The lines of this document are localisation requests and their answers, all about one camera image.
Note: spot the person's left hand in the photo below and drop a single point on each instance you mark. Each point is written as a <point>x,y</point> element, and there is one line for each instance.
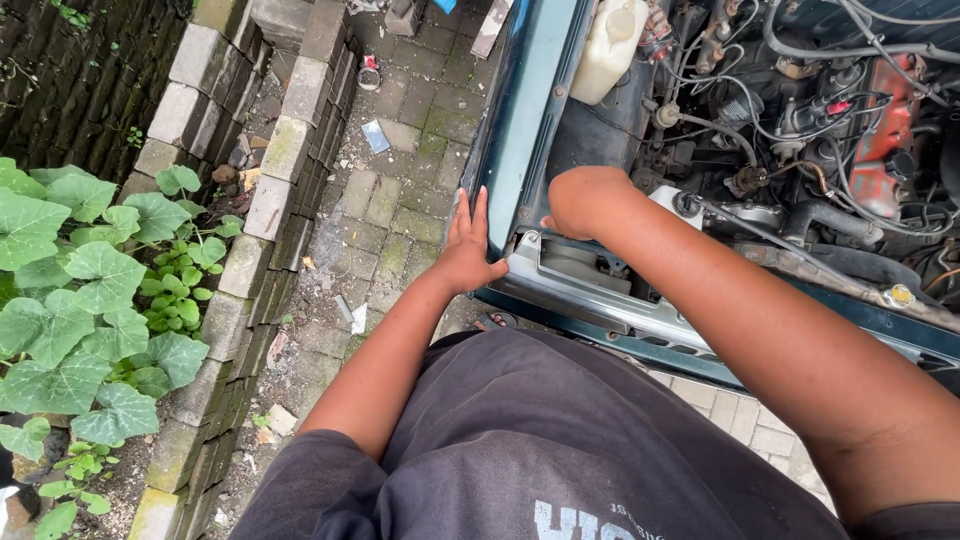
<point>466,251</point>

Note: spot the person's right hand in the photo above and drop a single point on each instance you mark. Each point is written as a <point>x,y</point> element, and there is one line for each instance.
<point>589,199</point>

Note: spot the person's right fingers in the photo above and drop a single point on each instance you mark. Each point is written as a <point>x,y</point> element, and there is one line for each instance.
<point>553,223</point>

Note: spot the silver headlight housing panel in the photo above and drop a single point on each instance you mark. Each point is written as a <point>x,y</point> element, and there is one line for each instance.
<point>577,300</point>

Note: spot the person's foot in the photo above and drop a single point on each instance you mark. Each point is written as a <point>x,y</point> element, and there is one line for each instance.
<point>495,321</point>

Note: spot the small white tank black cap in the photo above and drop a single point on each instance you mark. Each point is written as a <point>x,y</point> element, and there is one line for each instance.
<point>679,206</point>

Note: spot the dark green car body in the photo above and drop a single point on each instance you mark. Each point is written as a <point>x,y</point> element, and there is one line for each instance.
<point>525,90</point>

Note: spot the white plastic coolant reservoir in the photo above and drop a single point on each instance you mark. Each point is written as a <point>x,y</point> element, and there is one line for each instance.
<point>609,49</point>

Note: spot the pale wooden plank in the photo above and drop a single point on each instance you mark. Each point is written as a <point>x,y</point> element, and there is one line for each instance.
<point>491,26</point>

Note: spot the white paper scrap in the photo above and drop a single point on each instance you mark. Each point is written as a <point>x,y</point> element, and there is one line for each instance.
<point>359,319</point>

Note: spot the dark grey printed t-shirt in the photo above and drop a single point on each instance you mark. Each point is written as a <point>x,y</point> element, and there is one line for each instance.
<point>540,442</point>

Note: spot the blue plastic scrap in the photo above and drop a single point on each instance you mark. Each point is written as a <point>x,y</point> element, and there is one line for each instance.
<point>445,5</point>

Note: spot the grey concrete block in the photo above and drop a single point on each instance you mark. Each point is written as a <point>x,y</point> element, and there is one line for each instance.
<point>405,15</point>

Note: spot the rusty metal crossbar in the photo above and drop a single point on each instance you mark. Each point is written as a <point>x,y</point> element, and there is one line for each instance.
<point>817,271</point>

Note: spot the long row of paving bricks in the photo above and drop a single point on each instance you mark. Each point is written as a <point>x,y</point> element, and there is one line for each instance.
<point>285,150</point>

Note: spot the red engine valve cover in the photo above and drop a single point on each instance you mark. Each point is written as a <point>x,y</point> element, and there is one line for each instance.
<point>889,131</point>

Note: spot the yellow round cap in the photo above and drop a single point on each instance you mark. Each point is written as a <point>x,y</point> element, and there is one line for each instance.
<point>898,296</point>

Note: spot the short row of paving bricks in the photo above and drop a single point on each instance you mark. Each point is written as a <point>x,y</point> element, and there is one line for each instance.
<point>191,97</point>

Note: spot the green leafy plants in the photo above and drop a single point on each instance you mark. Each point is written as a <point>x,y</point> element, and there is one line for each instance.
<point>75,300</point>

